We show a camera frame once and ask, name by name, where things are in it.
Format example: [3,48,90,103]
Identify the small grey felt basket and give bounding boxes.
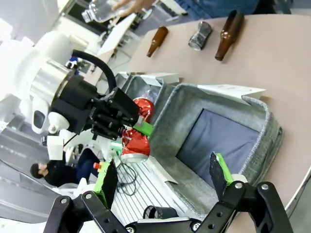
[114,71,180,122]

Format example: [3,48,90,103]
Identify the thin black cable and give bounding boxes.
[116,157,138,197]

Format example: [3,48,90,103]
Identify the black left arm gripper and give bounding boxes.
[50,75,154,156]

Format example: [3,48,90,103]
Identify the person's hand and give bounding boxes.
[112,0,156,17]

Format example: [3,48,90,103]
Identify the white paper label large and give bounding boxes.
[197,84,266,106]

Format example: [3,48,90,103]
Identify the large grey felt basket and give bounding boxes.
[148,83,284,219]

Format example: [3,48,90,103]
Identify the clear plastic waste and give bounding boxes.
[143,88,158,102]

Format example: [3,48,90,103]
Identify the black strap loop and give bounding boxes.
[142,205,178,219]

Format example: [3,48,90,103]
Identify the small brown glass bottle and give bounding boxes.
[146,26,169,58]

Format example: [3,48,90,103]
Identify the seated person in black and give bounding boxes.
[30,148,103,187]

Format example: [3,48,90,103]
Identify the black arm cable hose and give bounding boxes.
[72,50,117,95]

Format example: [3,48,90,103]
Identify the clear plastic bottle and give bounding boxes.
[87,0,137,24]

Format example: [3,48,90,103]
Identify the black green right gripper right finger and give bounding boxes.
[194,152,294,233]

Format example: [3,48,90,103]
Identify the ribbed aluminium panel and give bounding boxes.
[110,157,187,225]

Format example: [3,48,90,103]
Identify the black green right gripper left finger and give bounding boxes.
[43,159,127,233]

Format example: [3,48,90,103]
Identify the person's blue jeans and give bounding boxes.
[174,0,292,19]

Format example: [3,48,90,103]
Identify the crushed red can silver base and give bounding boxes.
[121,128,151,164]

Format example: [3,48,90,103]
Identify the large brown glass bottle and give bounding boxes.
[214,10,245,61]

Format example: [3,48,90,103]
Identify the white background desk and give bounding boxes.
[97,13,137,56]

